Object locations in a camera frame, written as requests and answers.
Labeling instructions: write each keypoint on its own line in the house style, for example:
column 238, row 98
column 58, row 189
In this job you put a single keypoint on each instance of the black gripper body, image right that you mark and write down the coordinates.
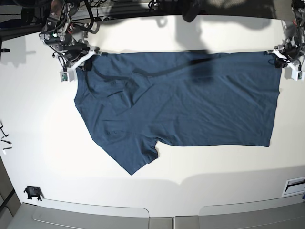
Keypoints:
column 294, row 50

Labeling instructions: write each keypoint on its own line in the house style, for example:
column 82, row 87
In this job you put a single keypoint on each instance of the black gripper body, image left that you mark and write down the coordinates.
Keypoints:
column 72, row 51

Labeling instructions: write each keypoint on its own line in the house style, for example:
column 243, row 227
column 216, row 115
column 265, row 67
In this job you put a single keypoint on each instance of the dark blue T-shirt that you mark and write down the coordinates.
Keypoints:
column 131, row 101

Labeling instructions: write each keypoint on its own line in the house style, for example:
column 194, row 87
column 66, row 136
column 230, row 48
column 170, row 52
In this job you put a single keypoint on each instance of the black hex key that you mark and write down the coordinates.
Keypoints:
column 1, row 129

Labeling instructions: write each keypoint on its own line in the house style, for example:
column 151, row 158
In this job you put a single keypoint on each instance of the silver hex key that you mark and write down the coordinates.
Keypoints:
column 7, row 145

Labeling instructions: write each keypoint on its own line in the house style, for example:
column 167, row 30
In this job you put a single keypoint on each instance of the black plastic clip part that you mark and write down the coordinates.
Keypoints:
column 33, row 191

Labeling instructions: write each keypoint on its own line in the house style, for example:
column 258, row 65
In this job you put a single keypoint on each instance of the grey right chair back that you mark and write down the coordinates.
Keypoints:
column 277, row 213

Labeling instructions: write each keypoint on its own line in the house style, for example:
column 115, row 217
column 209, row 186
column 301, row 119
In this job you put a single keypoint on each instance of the grey chair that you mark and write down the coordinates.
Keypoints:
column 277, row 213
column 36, row 217

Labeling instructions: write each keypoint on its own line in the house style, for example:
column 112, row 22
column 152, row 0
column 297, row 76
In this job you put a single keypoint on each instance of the grey left chair back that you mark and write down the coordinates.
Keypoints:
column 36, row 217

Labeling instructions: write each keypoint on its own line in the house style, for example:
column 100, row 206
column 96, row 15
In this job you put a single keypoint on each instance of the white wrist camera, image right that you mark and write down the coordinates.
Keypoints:
column 297, row 75

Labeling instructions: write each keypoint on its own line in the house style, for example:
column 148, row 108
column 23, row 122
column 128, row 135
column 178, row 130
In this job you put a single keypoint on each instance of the white wrist camera, image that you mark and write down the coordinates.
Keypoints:
column 67, row 76
column 297, row 75

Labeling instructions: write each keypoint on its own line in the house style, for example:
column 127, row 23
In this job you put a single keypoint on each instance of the white wrist camera, image left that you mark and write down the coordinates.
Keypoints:
column 67, row 76

